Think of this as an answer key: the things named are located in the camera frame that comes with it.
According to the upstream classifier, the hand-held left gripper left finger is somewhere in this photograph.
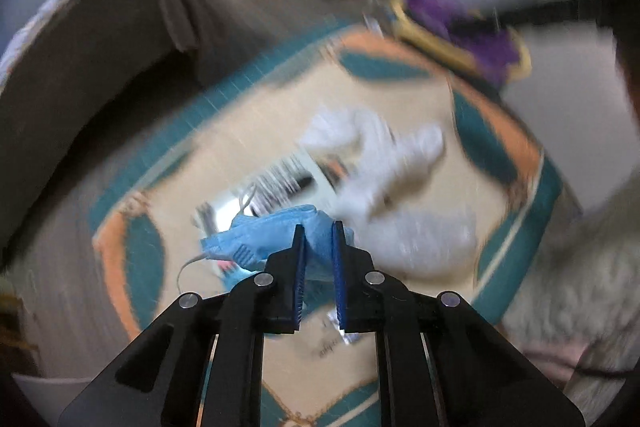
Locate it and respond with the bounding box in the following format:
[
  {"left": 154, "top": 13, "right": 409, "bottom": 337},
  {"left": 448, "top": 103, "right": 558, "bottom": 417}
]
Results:
[{"left": 57, "top": 224, "right": 306, "bottom": 427}]

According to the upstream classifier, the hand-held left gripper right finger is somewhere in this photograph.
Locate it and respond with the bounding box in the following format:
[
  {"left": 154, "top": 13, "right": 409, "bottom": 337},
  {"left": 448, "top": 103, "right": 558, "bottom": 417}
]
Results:
[{"left": 331, "top": 221, "right": 586, "bottom": 427}]

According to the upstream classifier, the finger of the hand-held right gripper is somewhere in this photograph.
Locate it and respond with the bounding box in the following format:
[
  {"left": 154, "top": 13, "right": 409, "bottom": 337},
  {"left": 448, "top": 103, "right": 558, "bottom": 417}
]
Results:
[{"left": 447, "top": 0, "right": 608, "bottom": 34}]

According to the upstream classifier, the blue face mask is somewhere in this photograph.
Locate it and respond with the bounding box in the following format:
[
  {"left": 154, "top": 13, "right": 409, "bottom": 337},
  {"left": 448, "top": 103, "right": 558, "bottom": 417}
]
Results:
[{"left": 177, "top": 204, "right": 356, "bottom": 295}]

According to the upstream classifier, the purple plastic packaging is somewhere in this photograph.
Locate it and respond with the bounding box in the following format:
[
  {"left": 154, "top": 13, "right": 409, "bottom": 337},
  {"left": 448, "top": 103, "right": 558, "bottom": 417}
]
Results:
[{"left": 407, "top": 0, "right": 523, "bottom": 85}]

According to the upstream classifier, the teal bin with yellow rim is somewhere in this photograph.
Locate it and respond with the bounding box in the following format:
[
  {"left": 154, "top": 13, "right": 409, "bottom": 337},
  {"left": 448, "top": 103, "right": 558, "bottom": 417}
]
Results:
[{"left": 390, "top": 0, "right": 533, "bottom": 85}]

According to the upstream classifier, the white tissue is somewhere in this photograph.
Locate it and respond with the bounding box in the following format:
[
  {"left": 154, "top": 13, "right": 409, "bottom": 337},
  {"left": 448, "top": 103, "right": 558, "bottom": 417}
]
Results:
[{"left": 300, "top": 104, "right": 446, "bottom": 220}]

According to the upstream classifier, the printed teal and orange mat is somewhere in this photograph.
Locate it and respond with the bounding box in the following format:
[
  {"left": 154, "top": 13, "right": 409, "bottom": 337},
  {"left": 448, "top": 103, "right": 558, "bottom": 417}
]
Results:
[{"left": 90, "top": 24, "right": 583, "bottom": 427}]

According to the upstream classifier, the white fluffy clothing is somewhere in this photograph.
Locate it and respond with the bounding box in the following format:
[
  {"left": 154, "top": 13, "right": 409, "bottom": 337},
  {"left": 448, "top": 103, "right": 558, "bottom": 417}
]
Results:
[{"left": 500, "top": 187, "right": 640, "bottom": 408}]

